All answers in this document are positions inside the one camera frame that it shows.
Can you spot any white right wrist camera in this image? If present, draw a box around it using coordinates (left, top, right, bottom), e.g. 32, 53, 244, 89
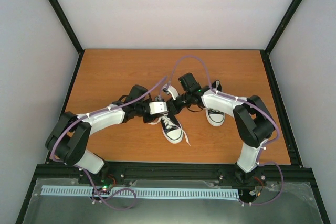
161, 83, 179, 100

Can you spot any black corner frame post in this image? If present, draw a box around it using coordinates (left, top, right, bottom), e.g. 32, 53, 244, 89
33, 0, 85, 54
264, 0, 320, 54

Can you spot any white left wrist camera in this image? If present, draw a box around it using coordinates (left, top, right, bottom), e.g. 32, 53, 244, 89
149, 101, 169, 115

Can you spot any black aluminium frame rail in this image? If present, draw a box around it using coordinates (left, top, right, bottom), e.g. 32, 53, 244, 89
34, 163, 314, 183

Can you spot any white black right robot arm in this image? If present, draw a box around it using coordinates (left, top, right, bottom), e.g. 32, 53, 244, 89
161, 73, 280, 173

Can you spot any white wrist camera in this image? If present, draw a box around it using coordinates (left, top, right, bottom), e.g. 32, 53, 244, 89
149, 101, 169, 115
161, 83, 179, 100

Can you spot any black left corner frame post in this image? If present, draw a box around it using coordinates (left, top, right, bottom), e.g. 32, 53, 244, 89
33, 0, 85, 54

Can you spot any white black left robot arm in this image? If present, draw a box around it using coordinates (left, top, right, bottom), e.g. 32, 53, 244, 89
45, 85, 167, 184

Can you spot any light blue slotted cable duct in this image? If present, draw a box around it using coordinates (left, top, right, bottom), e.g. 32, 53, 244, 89
40, 185, 239, 201

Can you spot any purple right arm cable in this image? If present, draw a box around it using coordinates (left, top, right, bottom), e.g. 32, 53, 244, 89
169, 55, 285, 207

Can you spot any black canvas sneaker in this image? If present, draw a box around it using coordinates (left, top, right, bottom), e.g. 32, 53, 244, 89
160, 114, 183, 144
205, 80, 225, 127

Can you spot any black right corner frame post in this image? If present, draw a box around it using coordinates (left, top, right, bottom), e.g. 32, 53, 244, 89
264, 0, 320, 54

